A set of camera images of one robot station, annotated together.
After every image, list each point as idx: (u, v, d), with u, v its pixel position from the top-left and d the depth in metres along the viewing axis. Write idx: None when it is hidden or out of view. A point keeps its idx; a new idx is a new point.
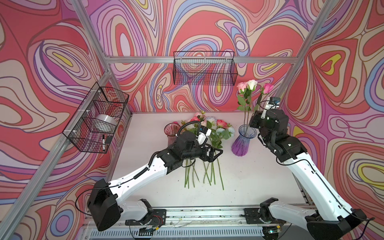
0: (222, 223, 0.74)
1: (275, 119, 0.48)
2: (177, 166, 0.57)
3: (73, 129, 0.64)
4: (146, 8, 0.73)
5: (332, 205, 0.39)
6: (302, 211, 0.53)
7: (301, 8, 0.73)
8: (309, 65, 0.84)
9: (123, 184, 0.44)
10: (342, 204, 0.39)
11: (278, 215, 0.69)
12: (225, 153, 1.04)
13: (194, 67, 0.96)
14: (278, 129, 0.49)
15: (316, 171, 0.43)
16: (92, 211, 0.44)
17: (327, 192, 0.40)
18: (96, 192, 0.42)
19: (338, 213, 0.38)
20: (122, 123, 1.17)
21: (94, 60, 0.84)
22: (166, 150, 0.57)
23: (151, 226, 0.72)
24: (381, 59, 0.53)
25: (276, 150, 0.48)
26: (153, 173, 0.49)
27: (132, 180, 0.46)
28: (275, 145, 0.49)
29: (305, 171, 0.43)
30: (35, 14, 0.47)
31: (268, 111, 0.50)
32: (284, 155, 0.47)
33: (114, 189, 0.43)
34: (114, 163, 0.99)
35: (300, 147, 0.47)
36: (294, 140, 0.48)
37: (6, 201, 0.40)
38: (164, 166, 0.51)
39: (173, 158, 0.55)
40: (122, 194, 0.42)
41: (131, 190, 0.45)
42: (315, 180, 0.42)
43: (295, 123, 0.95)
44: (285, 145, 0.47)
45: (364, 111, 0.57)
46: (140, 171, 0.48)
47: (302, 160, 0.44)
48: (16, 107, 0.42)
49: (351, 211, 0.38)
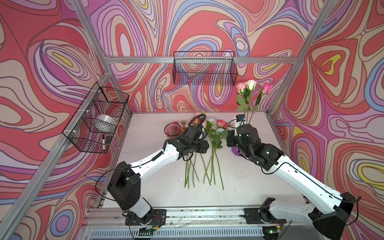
0: (222, 223, 0.74)
1: (245, 134, 0.52)
2: (187, 153, 0.62)
3: (73, 129, 0.64)
4: (146, 8, 0.73)
5: (324, 197, 0.41)
6: (303, 208, 0.53)
7: (301, 8, 0.73)
8: (309, 65, 0.84)
9: (143, 165, 0.48)
10: (331, 193, 0.42)
11: (279, 216, 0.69)
12: (225, 153, 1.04)
13: (194, 67, 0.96)
14: (252, 141, 0.52)
15: (299, 170, 0.46)
16: (114, 193, 0.46)
17: (316, 186, 0.43)
18: (117, 175, 0.46)
19: (332, 203, 0.40)
20: (122, 123, 1.17)
21: (94, 60, 0.84)
22: (175, 138, 0.62)
23: (151, 226, 0.72)
24: (381, 59, 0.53)
25: (259, 161, 0.50)
26: (168, 156, 0.54)
27: (150, 162, 0.49)
28: (256, 156, 0.52)
29: (289, 172, 0.46)
30: (35, 14, 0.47)
31: (237, 128, 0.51)
32: (267, 164, 0.50)
33: (136, 169, 0.46)
34: (114, 163, 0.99)
35: (277, 151, 0.51)
36: (271, 147, 0.52)
37: (6, 201, 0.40)
38: (177, 151, 0.56)
39: (183, 144, 0.60)
40: (144, 174, 0.46)
41: (150, 172, 0.49)
42: (301, 178, 0.45)
43: (295, 123, 0.95)
44: (264, 154, 0.50)
45: (364, 111, 0.57)
46: (156, 154, 0.53)
47: (284, 164, 0.48)
48: (16, 107, 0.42)
49: (341, 197, 0.41)
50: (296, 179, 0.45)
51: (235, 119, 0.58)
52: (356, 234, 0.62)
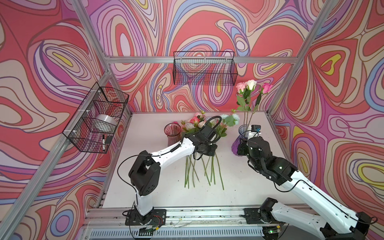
0: (222, 223, 0.74)
1: (258, 147, 0.51)
2: (202, 149, 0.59)
3: (73, 129, 0.64)
4: (146, 8, 0.73)
5: (340, 217, 0.40)
6: (313, 220, 0.52)
7: (301, 8, 0.73)
8: (309, 65, 0.84)
9: (162, 155, 0.51)
10: (347, 212, 0.41)
11: (283, 220, 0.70)
12: (225, 153, 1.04)
13: (194, 67, 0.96)
14: (264, 155, 0.51)
15: (313, 187, 0.45)
16: (134, 179, 0.50)
17: (330, 205, 0.42)
18: (138, 163, 0.49)
19: (348, 224, 0.39)
20: (122, 123, 1.17)
21: (94, 60, 0.84)
22: (192, 133, 0.64)
23: (151, 226, 0.72)
24: (381, 58, 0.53)
25: (271, 176, 0.49)
26: (185, 149, 0.57)
27: (169, 152, 0.53)
28: (268, 171, 0.51)
29: (303, 189, 0.45)
30: (35, 14, 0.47)
31: (249, 140, 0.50)
32: (280, 179, 0.49)
33: (156, 158, 0.49)
34: (114, 163, 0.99)
35: (290, 167, 0.49)
36: (284, 161, 0.51)
37: (6, 200, 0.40)
38: (193, 144, 0.59)
39: (198, 139, 0.62)
40: (163, 163, 0.49)
41: (168, 162, 0.52)
42: (315, 196, 0.44)
43: (295, 123, 0.95)
44: (277, 169, 0.49)
45: (364, 111, 0.57)
46: (175, 146, 0.56)
47: (298, 181, 0.46)
48: (16, 107, 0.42)
49: (357, 217, 0.40)
50: (310, 196, 0.44)
51: (250, 130, 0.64)
52: None
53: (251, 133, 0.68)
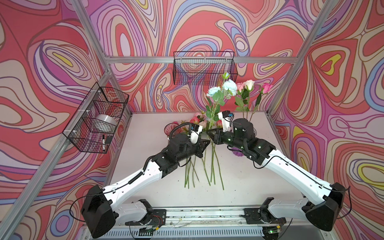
0: (222, 223, 0.74)
1: (242, 128, 0.52)
2: (172, 170, 0.57)
3: (73, 129, 0.64)
4: (146, 8, 0.73)
5: (314, 188, 0.42)
6: (297, 203, 0.54)
7: (301, 8, 0.73)
8: (309, 65, 0.84)
9: (117, 190, 0.44)
10: (321, 184, 0.43)
11: (279, 214, 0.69)
12: (225, 153, 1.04)
13: (194, 67, 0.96)
14: (247, 136, 0.53)
15: (289, 162, 0.47)
16: (86, 218, 0.43)
17: (306, 178, 0.44)
18: (89, 198, 0.42)
19: (321, 193, 0.41)
20: (122, 123, 1.17)
21: (94, 60, 0.84)
22: (160, 154, 0.57)
23: (151, 227, 0.72)
24: (381, 58, 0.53)
25: (251, 155, 0.52)
26: (148, 177, 0.49)
27: (127, 184, 0.46)
28: (249, 151, 0.53)
29: (281, 165, 0.47)
30: (34, 14, 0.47)
31: (234, 122, 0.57)
32: (259, 158, 0.51)
33: (109, 194, 0.42)
34: (114, 163, 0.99)
35: (269, 146, 0.52)
36: (264, 142, 0.53)
37: (6, 201, 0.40)
38: (159, 170, 0.52)
39: (168, 162, 0.55)
40: (117, 200, 0.42)
41: (126, 196, 0.45)
42: (291, 169, 0.46)
43: (295, 123, 0.95)
44: (257, 149, 0.51)
45: (364, 111, 0.57)
46: (135, 176, 0.48)
47: (275, 157, 0.49)
48: (16, 107, 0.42)
49: (330, 187, 0.42)
50: (286, 171, 0.46)
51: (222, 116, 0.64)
52: (356, 234, 0.62)
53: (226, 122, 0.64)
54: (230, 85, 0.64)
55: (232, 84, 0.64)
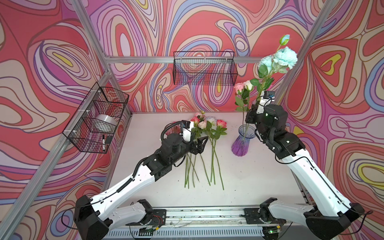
0: (222, 223, 0.74)
1: (274, 116, 0.46)
2: (166, 172, 0.54)
3: (73, 129, 0.64)
4: (146, 8, 0.73)
5: (332, 201, 0.39)
6: (301, 208, 0.53)
7: (301, 8, 0.73)
8: (309, 65, 0.84)
9: (105, 200, 0.42)
10: (341, 199, 0.39)
11: (277, 215, 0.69)
12: (225, 152, 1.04)
13: (194, 67, 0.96)
14: (277, 126, 0.47)
15: (315, 167, 0.43)
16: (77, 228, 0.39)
17: (327, 188, 0.40)
18: (77, 209, 0.41)
19: (338, 208, 0.38)
20: (122, 123, 1.17)
21: (94, 59, 0.83)
22: (152, 157, 0.54)
23: (151, 227, 0.72)
24: (381, 58, 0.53)
25: (275, 147, 0.47)
26: (139, 183, 0.47)
27: (116, 193, 0.44)
28: (274, 142, 0.47)
29: (304, 167, 0.43)
30: (35, 14, 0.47)
31: (266, 108, 0.48)
32: (282, 152, 0.46)
33: (96, 205, 0.41)
34: (114, 163, 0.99)
35: (298, 143, 0.46)
36: (292, 137, 0.47)
37: (6, 201, 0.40)
38: (151, 175, 0.49)
39: (161, 165, 0.52)
40: (105, 210, 0.41)
41: (116, 204, 0.44)
42: (314, 175, 0.42)
43: (295, 123, 0.95)
44: (284, 142, 0.46)
45: (363, 111, 0.57)
46: (124, 183, 0.46)
47: (302, 157, 0.44)
48: (16, 107, 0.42)
49: (349, 206, 0.39)
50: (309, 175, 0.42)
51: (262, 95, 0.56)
52: (356, 235, 0.61)
53: (262, 100, 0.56)
54: (289, 55, 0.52)
55: (292, 56, 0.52)
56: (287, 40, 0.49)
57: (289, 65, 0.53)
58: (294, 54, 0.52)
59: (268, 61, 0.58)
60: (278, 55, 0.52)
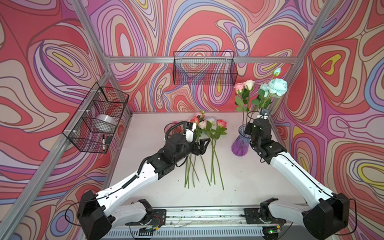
0: (222, 223, 0.74)
1: (260, 126, 0.58)
2: (169, 171, 0.55)
3: (73, 129, 0.64)
4: (146, 8, 0.73)
5: (312, 190, 0.43)
6: (300, 207, 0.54)
7: (301, 8, 0.73)
8: (309, 65, 0.84)
9: (111, 195, 0.43)
10: (322, 188, 0.43)
11: (277, 214, 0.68)
12: (225, 152, 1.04)
13: (194, 67, 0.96)
14: (263, 135, 0.58)
15: (295, 164, 0.50)
16: (81, 224, 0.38)
17: (307, 180, 0.46)
18: (83, 204, 0.41)
19: (318, 196, 0.42)
20: (122, 123, 1.17)
21: (94, 60, 0.84)
22: (156, 155, 0.55)
23: (151, 226, 0.72)
24: (381, 58, 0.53)
25: (261, 152, 0.57)
26: (143, 180, 0.48)
27: (121, 189, 0.45)
28: (260, 148, 0.58)
29: (286, 165, 0.51)
30: (34, 14, 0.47)
31: (254, 120, 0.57)
32: (268, 156, 0.56)
33: (102, 200, 0.42)
34: (114, 163, 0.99)
35: (280, 148, 0.56)
36: (276, 144, 0.57)
37: (6, 200, 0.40)
38: (155, 173, 0.50)
39: (165, 163, 0.53)
40: (111, 205, 0.41)
41: (120, 201, 0.44)
42: (295, 171, 0.49)
43: (295, 123, 0.95)
44: (268, 148, 0.56)
45: (364, 111, 0.57)
46: (129, 179, 0.47)
47: (282, 157, 0.53)
48: (16, 107, 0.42)
49: (331, 194, 0.42)
50: (291, 171, 0.49)
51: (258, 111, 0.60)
52: (356, 234, 0.62)
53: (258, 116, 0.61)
54: (278, 86, 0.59)
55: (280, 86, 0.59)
56: (278, 72, 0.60)
57: (278, 94, 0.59)
58: (283, 85, 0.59)
59: (264, 87, 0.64)
60: (269, 84, 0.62)
